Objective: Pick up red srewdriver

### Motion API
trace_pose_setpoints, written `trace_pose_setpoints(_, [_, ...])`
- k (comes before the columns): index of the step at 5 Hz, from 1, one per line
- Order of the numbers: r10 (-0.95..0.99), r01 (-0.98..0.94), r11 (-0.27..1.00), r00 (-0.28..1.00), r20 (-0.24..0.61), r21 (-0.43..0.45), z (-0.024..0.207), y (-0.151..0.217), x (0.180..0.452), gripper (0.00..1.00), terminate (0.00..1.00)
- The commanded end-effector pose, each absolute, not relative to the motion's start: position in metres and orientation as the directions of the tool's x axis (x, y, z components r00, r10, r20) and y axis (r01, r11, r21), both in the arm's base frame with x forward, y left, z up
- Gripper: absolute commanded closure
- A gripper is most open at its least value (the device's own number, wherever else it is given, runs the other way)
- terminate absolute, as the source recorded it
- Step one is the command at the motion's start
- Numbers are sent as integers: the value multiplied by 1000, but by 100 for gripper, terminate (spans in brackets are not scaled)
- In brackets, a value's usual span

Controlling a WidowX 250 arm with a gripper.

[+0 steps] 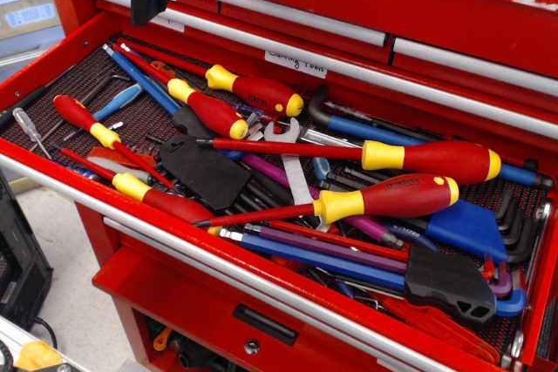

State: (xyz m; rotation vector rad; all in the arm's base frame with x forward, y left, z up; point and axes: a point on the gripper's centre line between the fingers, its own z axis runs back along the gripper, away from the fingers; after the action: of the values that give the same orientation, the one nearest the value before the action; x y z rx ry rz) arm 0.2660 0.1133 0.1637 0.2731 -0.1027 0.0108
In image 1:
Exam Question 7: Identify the red yellow screwdriver front left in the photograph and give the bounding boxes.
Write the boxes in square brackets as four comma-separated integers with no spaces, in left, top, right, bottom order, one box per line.
[54,145,212,223]

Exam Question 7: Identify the white label cutting tools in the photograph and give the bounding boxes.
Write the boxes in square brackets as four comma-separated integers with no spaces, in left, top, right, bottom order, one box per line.
[264,51,328,79]

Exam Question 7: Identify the black hex key holder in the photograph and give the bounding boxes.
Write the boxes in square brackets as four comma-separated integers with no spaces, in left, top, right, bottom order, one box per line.
[160,134,250,211]
[405,247,497,328]

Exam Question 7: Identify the long blue hex key back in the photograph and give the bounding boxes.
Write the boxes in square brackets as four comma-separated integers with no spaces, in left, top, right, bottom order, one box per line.
[102,44,180,115]

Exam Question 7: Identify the black hex key holder right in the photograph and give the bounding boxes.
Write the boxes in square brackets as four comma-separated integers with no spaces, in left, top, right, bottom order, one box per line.
[405,247,497,328]

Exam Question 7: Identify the magenta handle tool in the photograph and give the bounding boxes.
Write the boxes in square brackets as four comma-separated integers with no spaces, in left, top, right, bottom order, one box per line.
[240,152,404,249]

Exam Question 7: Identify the long blue hex key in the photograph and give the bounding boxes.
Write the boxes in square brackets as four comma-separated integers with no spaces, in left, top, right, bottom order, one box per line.
[219,227,527,324]
[102,44,180,115]

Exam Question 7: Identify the black L hex key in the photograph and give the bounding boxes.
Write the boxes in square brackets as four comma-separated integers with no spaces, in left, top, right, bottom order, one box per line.
[42,74,130,140]

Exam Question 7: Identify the blue hex key holder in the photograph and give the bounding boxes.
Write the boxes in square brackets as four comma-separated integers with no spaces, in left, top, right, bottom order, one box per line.
[425,200,508,263]

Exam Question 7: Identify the small red yellow screwdriver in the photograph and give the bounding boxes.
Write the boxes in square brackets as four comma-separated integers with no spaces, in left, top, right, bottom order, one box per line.
[53,95,174,189]

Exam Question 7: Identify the blue sleeved large hex key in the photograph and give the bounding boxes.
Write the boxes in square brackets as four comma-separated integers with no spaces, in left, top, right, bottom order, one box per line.
[308,85,556,191]

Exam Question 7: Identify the long purple hex key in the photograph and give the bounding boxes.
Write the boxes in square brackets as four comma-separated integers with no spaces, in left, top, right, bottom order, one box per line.
[241,226,514,303]

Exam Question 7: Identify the large red yellow screwdriver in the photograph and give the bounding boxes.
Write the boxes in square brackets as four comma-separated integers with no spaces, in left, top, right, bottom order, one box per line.
[196,138,502,185]

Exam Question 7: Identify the red yellow screwdriver back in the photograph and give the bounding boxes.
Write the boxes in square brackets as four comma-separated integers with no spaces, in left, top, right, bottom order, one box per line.
[115,38,303,117]

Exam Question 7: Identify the silver open end wrench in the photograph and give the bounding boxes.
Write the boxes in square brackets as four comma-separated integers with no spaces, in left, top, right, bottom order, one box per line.
[262,117,331,233]

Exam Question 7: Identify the red tool chest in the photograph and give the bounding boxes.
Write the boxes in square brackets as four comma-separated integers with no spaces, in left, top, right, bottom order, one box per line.
[55,0,557,371]

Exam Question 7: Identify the red yellow screwdriver centre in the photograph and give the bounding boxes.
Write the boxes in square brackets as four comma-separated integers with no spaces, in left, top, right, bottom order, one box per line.
[194,173,459,227]

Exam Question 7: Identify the open red drawer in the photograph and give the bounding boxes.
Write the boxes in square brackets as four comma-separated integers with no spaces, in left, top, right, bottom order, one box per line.
[1,29,557,371]

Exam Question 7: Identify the blue handle small screwdriver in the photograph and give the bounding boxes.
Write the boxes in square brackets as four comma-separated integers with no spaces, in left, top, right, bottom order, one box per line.
[63,82,145,143]

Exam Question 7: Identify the clear handle small screwdriver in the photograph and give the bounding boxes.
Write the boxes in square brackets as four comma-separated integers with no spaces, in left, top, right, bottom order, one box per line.
[12,107,52,159]

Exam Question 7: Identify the black box on floor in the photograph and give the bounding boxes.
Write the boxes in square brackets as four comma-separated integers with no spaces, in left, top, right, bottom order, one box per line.
[1,177,53,330]

